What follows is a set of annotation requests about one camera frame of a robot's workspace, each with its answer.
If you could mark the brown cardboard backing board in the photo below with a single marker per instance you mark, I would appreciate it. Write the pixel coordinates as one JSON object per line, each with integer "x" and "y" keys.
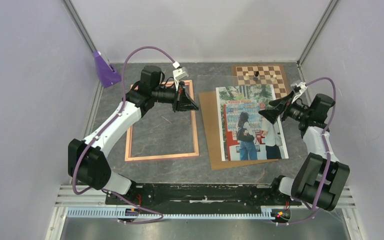
{"x": 208, "y": 109}

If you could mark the white chess piece right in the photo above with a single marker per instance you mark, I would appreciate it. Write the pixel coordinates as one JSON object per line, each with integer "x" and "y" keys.
{"x": 273, "y": 78}

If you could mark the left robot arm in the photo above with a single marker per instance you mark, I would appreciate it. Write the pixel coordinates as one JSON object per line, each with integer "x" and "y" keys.
{"x": 87, "y": 158}

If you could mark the wooden chessboard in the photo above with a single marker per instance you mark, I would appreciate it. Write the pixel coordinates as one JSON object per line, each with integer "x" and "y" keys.
{"x": 281, "y": 87}

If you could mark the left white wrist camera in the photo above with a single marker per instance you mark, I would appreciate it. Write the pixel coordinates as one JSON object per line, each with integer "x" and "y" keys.
{"x": 178, "y": 73}

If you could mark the colourful printed photo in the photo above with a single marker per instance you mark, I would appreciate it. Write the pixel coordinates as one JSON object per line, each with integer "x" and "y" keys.
{"x": 246, "y": 135}

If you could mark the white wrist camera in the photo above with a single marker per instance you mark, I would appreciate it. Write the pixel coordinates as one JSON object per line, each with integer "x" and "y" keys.
{"x": 178, "y": 73}
{"x": 298, "y": 89}

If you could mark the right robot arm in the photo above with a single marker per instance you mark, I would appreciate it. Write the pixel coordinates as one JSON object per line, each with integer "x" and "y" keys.
{"x": 321, "y": 178}

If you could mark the aluminium rail frame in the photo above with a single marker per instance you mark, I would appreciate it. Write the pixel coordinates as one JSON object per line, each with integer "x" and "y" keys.
{"x": 84, "y": 215}

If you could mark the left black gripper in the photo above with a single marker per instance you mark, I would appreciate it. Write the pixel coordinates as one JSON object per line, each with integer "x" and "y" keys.
{"x": 186, "y": 103}

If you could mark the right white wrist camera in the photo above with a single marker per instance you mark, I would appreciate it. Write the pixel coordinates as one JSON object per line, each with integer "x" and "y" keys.
{"x": 298, "y": 89}

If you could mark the black chess piece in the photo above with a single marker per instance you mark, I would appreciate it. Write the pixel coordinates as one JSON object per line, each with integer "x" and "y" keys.
{"x": 256, "y": 75}

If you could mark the white chess piece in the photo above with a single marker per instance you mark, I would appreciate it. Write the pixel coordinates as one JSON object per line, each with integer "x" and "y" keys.
{"x": 246, "y": 77}
{"x": 273, "y": 78}

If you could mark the wooden picture frame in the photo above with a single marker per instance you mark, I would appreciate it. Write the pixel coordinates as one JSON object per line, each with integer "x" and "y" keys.
{"x": 163, "y": 135}

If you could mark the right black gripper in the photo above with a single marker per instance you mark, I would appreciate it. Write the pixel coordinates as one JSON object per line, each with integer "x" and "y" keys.
{"x": 272, "y": 114}

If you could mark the white chess piece left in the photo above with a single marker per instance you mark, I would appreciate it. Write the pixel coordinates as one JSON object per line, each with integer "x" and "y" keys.
{"x": 246, "y": 77}

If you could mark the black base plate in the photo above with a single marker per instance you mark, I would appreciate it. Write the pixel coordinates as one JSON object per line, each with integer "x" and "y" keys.
{"x": 202, "y": 198}

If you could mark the purple plastic wedge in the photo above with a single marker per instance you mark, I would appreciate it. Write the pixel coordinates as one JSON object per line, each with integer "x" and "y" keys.
{"x": 106, "y": 72}

